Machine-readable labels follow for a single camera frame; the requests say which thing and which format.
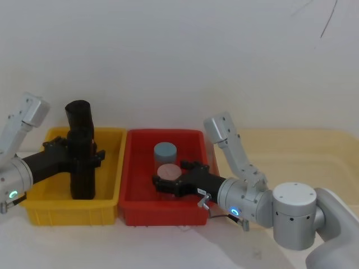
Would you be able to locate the white table cloth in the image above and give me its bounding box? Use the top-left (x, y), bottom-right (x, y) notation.
top-left (0, 145), bottom-right (309, 269)

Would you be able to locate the black plastic bag roll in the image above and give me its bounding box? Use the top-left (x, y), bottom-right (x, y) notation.
top-left (65, 100), bottom-right (98, 201)

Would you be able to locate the left gripper cable with plug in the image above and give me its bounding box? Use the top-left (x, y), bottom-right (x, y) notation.
top-left (0, 196), bottom-right (27, 215)

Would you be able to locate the clear jar with pink lid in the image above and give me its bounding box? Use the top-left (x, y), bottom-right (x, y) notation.
top-left (157, 164), bottom-right (182, 185)

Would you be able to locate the large cream plastic tray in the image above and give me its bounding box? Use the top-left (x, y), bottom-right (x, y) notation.
top-left (209, 128), bottom-right (359, 253)

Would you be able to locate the gripper cable with plug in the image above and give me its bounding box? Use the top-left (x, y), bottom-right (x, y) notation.
top-left (197, 193), bottom-right (250, 232)
top-left (0, 196), bottom-right (27, 215)

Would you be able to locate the red plastic bin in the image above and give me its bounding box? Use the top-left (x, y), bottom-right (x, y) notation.
top-left (119, 128), bottom-right (218, 227)

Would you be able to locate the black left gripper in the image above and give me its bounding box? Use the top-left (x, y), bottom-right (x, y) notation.
top-left (21, 136), bottom-right (107, 186)

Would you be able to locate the clear jar with grey lid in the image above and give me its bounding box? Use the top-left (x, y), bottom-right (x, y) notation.
top-left (153, 142), bottom-right (178, 169)

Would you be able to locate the right gripper cable with plug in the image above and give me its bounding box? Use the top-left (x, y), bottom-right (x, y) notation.
top-left (197, 193), bottom-right (250, 232)

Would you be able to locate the yellow plastic bin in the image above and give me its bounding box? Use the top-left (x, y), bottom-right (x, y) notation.
top-left (19, 127), bottom-right (127, 226)

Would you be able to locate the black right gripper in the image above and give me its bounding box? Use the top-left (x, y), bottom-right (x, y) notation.
top-left (152, 160), bottom-right (227, 206)

